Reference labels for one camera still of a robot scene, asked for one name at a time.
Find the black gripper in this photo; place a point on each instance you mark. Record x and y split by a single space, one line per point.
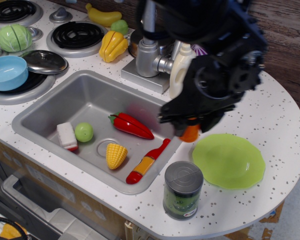
210 89

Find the grey oven door handle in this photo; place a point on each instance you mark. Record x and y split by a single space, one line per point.
36 213

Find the front stove burner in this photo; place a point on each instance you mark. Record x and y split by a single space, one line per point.
35 86

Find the red toy ketchup bottle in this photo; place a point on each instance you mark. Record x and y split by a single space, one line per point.
146 163

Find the white red toy sponge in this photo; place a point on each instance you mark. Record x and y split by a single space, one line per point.
66 136

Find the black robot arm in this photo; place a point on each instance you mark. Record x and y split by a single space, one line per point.
222 27

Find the red toy chili pepper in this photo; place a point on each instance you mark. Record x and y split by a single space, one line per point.
128 124

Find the grey green toy can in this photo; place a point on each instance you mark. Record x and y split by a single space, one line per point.
182 189

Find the back left stove burner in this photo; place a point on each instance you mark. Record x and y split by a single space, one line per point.
22 12

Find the blue toy bowl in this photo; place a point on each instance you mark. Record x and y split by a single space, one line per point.
13 72

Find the stove burner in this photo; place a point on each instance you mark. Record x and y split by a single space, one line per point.
22 12
76 39
35 86

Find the green toy cabbage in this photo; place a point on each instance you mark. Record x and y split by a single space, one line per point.
15 38

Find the grey toy sink basin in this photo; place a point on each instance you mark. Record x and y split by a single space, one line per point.
89 97

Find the silver toy faucet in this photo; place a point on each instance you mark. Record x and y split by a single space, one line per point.
150 69

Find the yellow toy banana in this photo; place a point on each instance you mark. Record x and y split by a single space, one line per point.
105 19

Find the white toy detergent bottle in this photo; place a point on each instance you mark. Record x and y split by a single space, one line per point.
179 69

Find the green toy apple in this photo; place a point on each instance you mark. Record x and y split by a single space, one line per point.
84 132

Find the grey middle stove knob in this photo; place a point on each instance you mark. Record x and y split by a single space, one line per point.
36 33

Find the silver toy pot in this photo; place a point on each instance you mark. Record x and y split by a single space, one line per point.
135 38

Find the orange toy carrot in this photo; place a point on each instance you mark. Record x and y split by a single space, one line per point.
191 133

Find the back right stove burner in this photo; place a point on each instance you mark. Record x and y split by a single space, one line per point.
76 39

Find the yellow toy bell pepper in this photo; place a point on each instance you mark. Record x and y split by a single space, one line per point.
113 44

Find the purple white toy onion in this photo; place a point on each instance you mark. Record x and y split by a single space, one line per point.
199 50

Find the silver pot lid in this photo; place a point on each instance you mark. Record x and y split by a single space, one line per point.
44 62

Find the small green toy vegetable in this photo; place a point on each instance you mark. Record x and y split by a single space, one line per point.
120 26

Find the yellow toy on floor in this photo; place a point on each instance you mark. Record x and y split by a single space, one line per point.
9 232

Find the green plastic plate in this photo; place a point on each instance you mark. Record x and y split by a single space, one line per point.
228 161

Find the yellow toy corn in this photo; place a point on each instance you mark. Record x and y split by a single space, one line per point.
115 155

